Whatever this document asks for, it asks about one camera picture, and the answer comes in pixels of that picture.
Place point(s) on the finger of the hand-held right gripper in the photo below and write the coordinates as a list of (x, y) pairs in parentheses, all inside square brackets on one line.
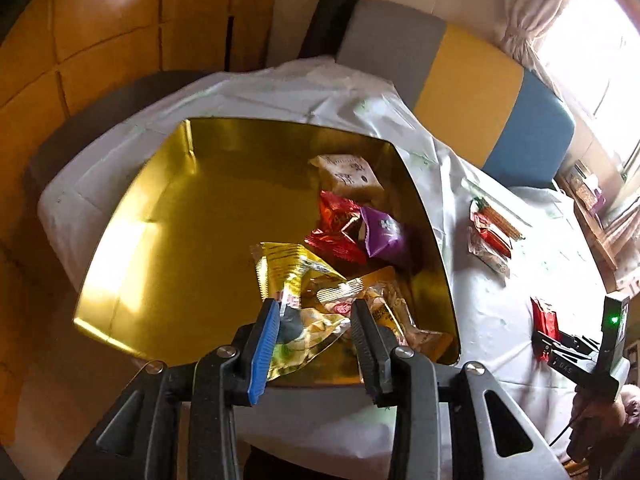
[(565, 341), (570, 362)]

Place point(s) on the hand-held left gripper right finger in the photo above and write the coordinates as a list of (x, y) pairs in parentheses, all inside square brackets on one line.
[(370, 355)]

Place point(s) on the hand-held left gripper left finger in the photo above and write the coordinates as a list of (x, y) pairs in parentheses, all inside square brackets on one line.
[(265, 355)]

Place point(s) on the large red white snack packet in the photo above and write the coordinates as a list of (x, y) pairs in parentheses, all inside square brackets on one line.
[(545, 317)]

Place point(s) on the orange nut packet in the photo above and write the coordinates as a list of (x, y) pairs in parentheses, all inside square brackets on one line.
[(395, 310)]

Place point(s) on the yellow green crinkled snack packet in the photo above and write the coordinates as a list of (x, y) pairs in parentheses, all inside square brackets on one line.
[(295, 280)]

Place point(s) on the purple snack packet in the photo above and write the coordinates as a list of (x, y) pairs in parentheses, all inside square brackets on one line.
[(382, 232)]

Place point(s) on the red snack bar packet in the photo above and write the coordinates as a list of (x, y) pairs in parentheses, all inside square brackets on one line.
[(492, 235)]

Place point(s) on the small red foil packet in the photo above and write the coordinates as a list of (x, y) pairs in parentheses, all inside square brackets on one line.
[(335, 230)]

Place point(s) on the dark red gold-lined box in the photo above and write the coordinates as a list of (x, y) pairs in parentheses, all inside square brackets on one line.
[(190, 210)]

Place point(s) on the beige snack packet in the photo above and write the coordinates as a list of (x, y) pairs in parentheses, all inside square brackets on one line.
[(345, 172)]

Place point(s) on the person's right hand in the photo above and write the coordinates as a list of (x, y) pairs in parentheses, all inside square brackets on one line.
[(615, 415)]

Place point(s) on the white green printed plastic tablecloth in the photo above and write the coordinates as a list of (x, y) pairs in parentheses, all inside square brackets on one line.
[(500, 300)]

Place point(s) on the wooden side table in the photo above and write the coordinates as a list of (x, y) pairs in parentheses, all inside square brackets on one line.
[(595, 230)]

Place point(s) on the beige curtain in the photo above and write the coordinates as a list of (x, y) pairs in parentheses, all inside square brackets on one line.
[(530, 10), (625, 230)]

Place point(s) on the purple box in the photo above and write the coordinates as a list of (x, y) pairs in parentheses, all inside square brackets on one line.
[(598, 201)]

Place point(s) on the tissue box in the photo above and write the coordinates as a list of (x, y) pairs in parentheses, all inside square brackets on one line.
[(582, 185)]

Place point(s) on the grey yellow blue headboard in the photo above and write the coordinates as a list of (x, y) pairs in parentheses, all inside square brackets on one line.
[(470, 80)]

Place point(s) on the window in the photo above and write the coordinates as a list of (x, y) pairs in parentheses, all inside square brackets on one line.
[(600, 60)]

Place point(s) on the black rolled mat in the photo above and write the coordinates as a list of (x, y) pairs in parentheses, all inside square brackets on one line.
[(330, 15)]

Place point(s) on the wooden wardrobe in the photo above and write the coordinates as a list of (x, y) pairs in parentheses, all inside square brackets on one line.
[(100, 35)]

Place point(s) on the dark grey bed frame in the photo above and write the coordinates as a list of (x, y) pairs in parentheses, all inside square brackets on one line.
[(75, 135)]

